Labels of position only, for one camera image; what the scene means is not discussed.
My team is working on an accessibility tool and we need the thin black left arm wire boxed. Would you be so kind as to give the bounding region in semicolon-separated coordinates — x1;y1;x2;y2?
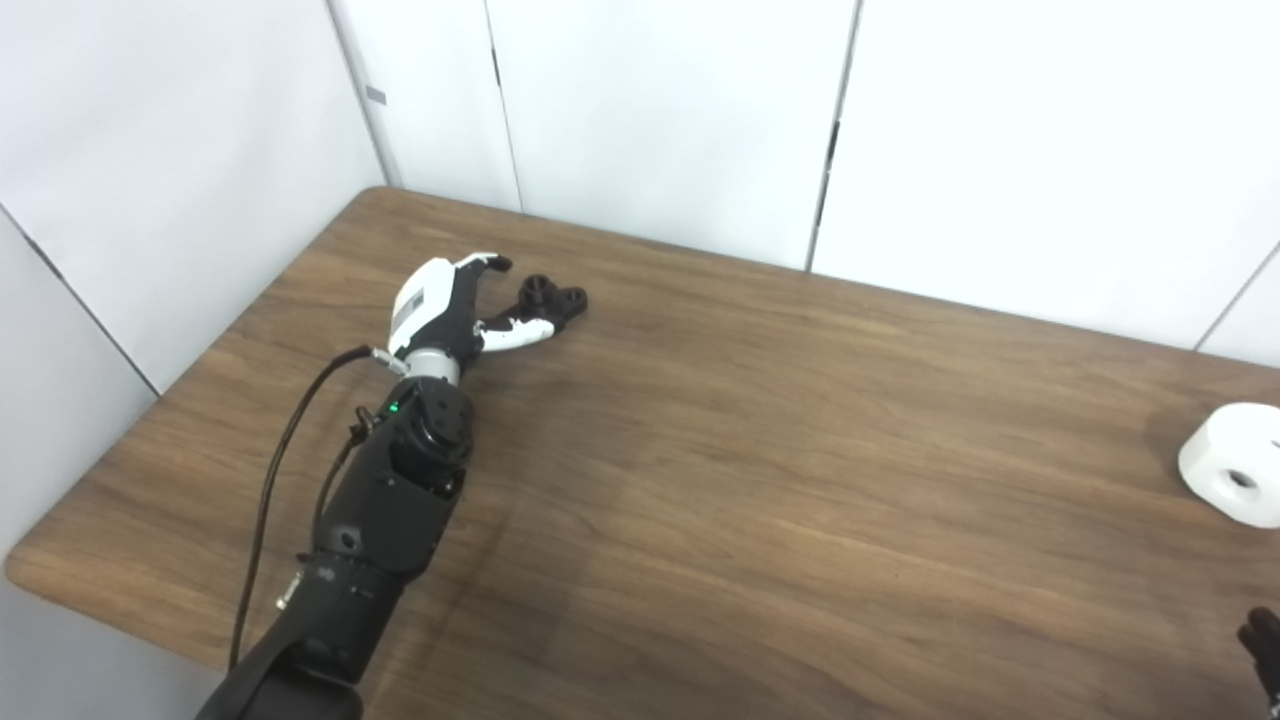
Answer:
312;405;377;546

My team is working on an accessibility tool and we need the round white piece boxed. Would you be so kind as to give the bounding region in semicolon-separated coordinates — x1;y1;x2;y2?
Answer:
1178;402;1280;529

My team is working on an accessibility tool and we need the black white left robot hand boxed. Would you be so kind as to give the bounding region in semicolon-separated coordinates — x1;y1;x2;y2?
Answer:
387;252;558;373

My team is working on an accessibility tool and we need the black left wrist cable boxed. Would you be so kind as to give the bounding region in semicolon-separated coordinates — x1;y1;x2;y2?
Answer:
227;344;407;672

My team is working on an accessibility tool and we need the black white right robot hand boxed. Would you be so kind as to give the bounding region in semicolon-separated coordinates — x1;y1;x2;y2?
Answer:
1237;607;1280;707

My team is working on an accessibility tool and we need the black flanged holder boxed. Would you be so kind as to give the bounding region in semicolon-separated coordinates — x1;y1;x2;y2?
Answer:
515;273;589;336

